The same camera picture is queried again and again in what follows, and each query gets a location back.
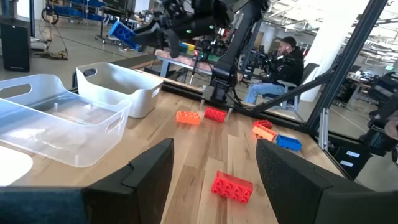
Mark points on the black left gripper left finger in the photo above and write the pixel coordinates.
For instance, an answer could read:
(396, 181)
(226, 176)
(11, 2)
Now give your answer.
(140, 193)

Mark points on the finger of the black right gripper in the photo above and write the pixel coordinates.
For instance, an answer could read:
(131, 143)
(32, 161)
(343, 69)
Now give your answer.
(150, 40)
(152, 26)

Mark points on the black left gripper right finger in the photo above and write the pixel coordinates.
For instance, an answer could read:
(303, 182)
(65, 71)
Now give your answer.
(289, 186)

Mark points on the blue toy brick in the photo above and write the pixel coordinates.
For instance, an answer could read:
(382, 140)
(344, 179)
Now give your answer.
(121, 32)
(289, 143)

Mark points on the red toy brick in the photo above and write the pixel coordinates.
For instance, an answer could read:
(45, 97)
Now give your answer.
(231, 188)
(264, 123)
(215, 115)

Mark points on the orange toy brick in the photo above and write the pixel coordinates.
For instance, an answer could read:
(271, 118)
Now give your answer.
(264, 133)
(188, 118)

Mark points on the black background robot arm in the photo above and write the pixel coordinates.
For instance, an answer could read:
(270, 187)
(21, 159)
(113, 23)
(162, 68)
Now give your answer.
(377, 140)

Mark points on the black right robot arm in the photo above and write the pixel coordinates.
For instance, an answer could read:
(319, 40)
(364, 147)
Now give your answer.
(239, 40)

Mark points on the black control box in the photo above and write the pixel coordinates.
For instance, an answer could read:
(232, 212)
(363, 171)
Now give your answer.
(363, 165)

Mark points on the blue storage shelf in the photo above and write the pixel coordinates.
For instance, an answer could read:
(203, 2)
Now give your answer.
(71, 11)

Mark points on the clear plastic bin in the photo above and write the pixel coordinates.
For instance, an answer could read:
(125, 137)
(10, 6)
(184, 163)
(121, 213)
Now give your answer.
(62, 130)

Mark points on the person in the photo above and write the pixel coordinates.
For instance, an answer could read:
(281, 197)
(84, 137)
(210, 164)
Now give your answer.
(289, 68)

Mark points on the grey chair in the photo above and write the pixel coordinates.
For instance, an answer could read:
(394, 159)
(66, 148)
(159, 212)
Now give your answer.
(308, 71)

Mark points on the person's hand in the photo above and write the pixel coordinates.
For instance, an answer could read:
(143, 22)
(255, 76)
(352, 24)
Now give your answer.
(392, 128)

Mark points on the black computer tower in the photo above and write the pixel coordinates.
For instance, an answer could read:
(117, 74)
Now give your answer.
(15, 46)

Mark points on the black aluminium rig frame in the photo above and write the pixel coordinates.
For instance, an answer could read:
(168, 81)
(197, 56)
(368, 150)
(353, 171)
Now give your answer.
(353, 53)

